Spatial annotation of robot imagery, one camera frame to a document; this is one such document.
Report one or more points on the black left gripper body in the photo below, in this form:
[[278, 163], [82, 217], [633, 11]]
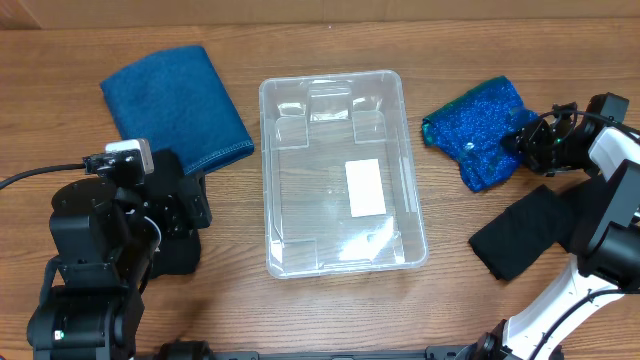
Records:
[[195, 203]]

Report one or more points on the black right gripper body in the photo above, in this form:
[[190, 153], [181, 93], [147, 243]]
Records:
[[547, 149]]

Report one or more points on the blue sequin cloth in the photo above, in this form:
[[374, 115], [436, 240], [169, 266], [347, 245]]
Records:
[[469, 130]]

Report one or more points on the black cloth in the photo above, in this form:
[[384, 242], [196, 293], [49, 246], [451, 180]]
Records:
[[177, 257], [578, 197], [517, 237]]

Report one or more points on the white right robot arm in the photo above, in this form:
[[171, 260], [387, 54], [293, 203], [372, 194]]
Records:
[[596, 222]]

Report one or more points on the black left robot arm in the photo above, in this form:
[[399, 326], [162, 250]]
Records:
[[135, 218]]

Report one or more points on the clear plastic container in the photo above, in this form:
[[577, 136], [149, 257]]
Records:
[[310, 127]]

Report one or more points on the white label in container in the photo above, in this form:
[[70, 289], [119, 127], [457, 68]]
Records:
[[366, 196]]

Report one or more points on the dark blue folded towel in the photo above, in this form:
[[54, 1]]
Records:
[[176, 100]]

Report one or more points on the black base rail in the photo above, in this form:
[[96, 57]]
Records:
[[200, 350]]

